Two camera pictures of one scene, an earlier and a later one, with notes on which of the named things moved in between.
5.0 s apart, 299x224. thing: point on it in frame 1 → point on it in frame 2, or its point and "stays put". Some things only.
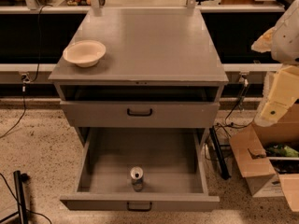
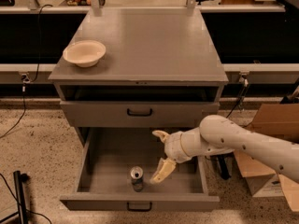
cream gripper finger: x=284 y=91 → x=164 y=168
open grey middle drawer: x=174 y=172 stays put
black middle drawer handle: x=139 y=210 stays put
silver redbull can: x=136 y=174 stays put
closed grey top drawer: x=140 y=114 stays put
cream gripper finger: x=263 y=43 → x=162 y=134
